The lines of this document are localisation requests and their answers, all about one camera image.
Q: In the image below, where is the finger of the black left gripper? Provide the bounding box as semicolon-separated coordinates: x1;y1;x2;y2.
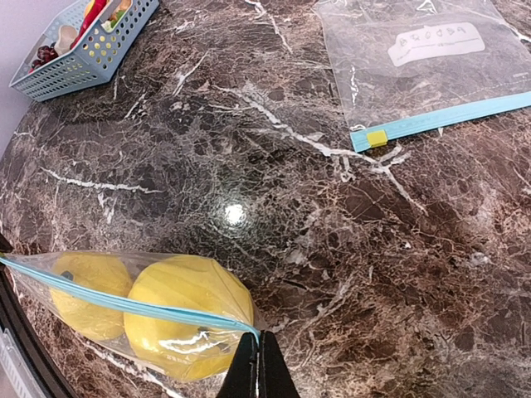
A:
0;234;13;254

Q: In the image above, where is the dark red toy food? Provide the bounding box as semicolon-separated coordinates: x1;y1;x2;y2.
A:
29;44;58;73

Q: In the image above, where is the blue perforated plastic basket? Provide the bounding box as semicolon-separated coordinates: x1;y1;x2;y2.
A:
9;0;159;102

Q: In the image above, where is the yellow toy mango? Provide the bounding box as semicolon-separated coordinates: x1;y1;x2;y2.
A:
124;255;255;381

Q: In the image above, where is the grey slotted cable duct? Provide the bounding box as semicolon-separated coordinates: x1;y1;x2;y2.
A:
1;328;45;398

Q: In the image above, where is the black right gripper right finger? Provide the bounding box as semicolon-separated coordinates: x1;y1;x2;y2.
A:
258;331;300;398

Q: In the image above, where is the white toy garlic bulb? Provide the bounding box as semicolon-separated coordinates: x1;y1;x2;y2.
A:
54;25;78;56

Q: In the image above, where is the black front table rail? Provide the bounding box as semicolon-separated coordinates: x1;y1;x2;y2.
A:
0;265;80;398

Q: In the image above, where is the red toy chili pepper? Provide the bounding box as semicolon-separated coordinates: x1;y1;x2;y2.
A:
70;0;108;50

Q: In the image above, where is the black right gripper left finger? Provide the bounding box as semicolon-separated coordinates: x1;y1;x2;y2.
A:
217;332;258;398

